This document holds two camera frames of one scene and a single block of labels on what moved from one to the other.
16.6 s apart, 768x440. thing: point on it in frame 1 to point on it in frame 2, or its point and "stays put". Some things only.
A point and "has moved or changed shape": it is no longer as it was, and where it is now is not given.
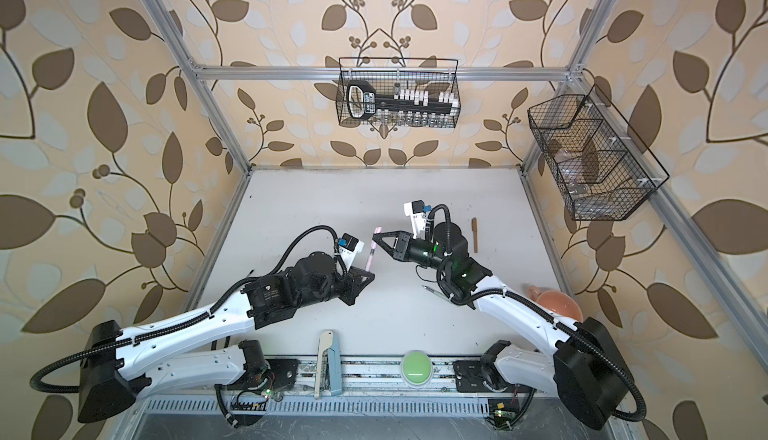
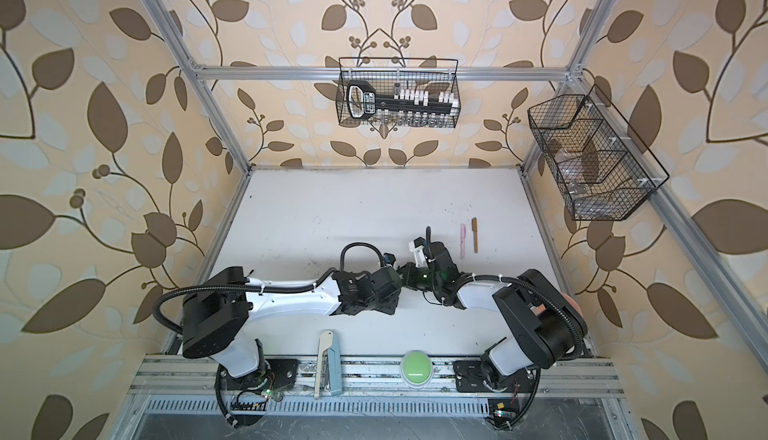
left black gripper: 353,278 to 394,307
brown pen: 474,228 stays put
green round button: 416,368 stays put
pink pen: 371,255 has moved or changed shape
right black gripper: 403,245 to 409,276
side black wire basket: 599,165 stays put
